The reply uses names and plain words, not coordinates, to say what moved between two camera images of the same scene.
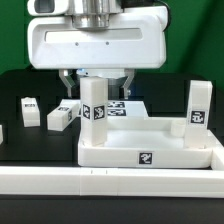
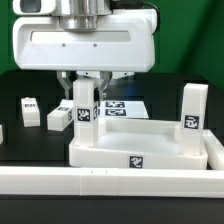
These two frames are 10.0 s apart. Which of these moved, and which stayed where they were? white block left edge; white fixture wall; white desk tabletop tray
Moved: white desk tabletop tray
Stayed: white fixture wall; white block left edge
